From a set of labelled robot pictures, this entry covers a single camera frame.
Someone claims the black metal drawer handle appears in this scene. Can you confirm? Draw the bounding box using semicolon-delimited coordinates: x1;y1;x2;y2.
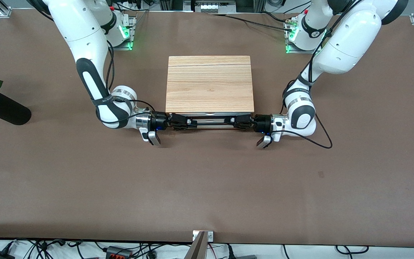
189;120;237;126

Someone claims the white handled drawer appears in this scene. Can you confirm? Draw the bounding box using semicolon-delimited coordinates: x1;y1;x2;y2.
170;112;253;122

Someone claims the light wooden drawer cabinet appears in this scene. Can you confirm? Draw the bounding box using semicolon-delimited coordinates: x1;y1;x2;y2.
165;55;255;114

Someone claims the white power strip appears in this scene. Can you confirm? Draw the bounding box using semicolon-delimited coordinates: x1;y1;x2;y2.
199;3;230;12

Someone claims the black orange connector box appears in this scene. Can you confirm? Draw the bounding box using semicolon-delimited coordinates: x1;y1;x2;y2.
106;246;133;259

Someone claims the black vase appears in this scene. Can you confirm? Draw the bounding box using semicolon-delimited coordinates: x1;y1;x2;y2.
0;91;32;126

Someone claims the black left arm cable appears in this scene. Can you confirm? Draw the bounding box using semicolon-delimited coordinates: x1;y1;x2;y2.
282;0;334;149

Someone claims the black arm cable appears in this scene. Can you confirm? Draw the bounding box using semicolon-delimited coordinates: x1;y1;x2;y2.
282;0;334;149
105;39;156;113

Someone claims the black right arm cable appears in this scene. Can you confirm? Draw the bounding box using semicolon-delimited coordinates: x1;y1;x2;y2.
105;39;156;113

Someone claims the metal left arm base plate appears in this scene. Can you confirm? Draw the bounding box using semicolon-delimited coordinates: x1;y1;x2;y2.
285;18;324;55

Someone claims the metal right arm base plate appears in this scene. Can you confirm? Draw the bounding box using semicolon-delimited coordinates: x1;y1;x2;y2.
113;15;137;51

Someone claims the long black table cable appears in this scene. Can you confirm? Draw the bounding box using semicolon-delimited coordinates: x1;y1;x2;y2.
207;13;294;31

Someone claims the short black table cable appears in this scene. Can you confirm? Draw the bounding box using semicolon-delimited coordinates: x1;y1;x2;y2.
260;11;291;23

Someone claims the silver camera mount bracket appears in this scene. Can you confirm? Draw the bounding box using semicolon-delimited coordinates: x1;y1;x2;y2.
192;230;214;242

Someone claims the grey camera stand pole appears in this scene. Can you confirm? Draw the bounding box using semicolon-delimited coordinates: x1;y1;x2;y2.
183;231;207;259

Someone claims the black looped floor cable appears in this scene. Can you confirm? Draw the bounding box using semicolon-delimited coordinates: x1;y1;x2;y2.
335;245;370;255

